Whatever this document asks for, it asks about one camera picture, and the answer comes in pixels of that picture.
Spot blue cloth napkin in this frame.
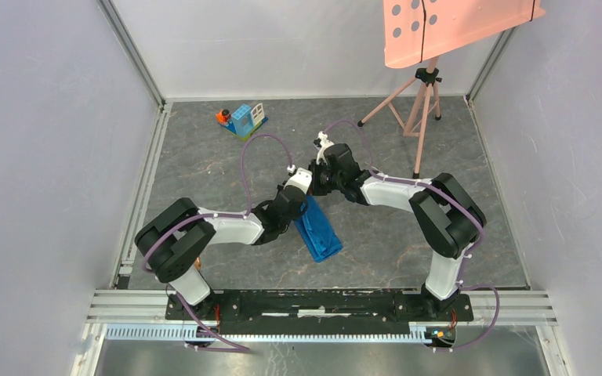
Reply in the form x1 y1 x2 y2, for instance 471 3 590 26
294 196 343 263

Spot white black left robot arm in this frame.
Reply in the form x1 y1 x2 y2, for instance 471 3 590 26
134 185 307 320

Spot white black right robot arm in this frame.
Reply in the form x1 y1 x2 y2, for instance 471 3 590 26
309 139 487 320

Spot colourful toy block house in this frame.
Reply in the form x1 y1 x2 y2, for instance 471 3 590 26
215 103 268 141

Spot pink music stand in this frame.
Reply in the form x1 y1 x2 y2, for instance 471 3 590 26
357 0 546 179

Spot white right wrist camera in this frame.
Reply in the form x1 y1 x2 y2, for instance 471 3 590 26
313 132 334 165

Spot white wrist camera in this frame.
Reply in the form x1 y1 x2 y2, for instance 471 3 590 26
313 132 334 165
284 165 313 194

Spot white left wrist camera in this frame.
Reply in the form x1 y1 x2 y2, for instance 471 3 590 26
284 165 313 194

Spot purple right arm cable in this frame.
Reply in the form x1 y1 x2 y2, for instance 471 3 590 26
321 119 502 354

